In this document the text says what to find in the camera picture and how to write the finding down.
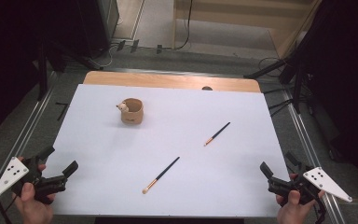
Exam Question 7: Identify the small black makeup brush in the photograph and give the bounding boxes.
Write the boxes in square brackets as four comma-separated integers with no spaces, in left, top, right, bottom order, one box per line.
[203,121,231,147]

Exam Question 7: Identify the black floor cables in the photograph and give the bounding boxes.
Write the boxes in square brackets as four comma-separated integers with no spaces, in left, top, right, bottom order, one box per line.
[256,56,296,119]

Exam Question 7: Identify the thin black hanging cable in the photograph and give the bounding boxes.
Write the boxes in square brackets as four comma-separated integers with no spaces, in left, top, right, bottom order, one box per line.
[172,0,194,50]

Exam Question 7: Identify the person's left hand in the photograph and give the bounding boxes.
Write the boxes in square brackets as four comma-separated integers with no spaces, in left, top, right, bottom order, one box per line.
[11,156,58,224]

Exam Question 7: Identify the tan cup with bear figure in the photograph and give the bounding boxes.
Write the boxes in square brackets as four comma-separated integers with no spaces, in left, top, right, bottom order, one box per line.
[116,97,145,126]

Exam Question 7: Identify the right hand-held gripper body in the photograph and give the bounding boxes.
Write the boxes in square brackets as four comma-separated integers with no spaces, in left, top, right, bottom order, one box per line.
[267,166,353,209]

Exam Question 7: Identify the person's right hand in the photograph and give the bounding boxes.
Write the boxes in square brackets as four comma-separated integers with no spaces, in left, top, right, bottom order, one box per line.
[275,173,326,224]

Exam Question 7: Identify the wooden platform step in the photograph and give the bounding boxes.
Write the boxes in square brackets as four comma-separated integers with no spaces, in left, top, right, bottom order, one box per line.
[172,0,323,60]

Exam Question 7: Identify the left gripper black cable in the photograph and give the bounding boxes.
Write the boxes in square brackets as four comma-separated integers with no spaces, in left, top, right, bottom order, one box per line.
[0,192,17,224]

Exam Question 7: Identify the dark curtain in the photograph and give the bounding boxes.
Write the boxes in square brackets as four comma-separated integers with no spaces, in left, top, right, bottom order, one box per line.
[0,0,87,145]
[304,0,358,200]

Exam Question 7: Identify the black metal stand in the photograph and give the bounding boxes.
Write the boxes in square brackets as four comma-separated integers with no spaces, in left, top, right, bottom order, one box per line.
[242,0,334,115]

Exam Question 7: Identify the aluminium floor rail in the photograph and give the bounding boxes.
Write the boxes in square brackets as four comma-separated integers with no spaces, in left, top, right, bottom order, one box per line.
[280,89,347,224]
[0,70,58,218]

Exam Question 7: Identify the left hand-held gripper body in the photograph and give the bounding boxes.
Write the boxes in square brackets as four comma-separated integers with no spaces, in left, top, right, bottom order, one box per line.
[0,154,68,205]

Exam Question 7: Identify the black stand leg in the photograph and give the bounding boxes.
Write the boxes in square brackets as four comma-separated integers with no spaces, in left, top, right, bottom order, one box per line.
[36,40,49,102]

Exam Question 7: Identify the black cabinet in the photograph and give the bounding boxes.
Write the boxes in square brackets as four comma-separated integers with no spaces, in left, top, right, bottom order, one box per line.
[74,0,120,60]

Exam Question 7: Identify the white floor cable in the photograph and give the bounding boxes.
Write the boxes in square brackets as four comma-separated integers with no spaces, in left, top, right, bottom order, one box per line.
[94,43,119,69]

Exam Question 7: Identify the wooden table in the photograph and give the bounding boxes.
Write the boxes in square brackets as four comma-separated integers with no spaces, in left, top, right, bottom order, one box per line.
[83,70,262,93]

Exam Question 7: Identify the white table cover sheet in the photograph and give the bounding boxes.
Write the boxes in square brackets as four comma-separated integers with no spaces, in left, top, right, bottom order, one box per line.
[41,83,291,218]

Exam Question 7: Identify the large black makeup brush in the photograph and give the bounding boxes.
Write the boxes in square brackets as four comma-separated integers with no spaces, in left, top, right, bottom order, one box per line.
[142,156,181,195]

